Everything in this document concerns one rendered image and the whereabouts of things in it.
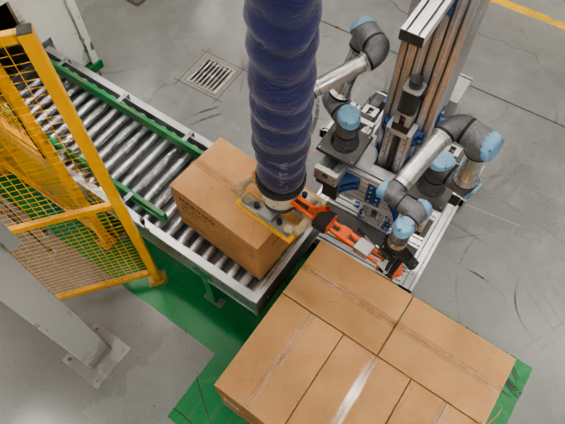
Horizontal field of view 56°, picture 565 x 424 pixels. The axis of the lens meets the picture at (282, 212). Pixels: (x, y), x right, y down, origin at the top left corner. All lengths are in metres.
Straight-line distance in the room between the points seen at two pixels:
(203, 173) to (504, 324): 2.13
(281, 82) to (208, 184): 1.19
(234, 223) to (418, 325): 1.11
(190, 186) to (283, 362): 1.03
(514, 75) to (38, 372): 4.19
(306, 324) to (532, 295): 1.64
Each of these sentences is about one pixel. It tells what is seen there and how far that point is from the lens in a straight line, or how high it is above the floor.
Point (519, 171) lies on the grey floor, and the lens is 4.33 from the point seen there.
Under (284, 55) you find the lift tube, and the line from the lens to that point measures 1.64.
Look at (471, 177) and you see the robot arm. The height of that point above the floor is 1.36.
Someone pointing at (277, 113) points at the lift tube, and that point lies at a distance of 1.84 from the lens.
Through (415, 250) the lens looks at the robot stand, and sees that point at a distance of 3.51.
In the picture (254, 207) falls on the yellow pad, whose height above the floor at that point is 1.12.
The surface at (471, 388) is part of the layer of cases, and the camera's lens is 2.96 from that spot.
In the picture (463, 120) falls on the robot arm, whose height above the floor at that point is 1.67.
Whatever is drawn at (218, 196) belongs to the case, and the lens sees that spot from 2.75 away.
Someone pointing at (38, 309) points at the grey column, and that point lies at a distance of 2.69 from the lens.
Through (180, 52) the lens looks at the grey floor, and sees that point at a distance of 4.82.
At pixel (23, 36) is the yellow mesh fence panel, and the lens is 1.96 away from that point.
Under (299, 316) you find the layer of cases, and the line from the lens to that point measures 2.89.
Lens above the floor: 3.29
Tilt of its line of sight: 61 degrees down
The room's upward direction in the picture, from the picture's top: straight up
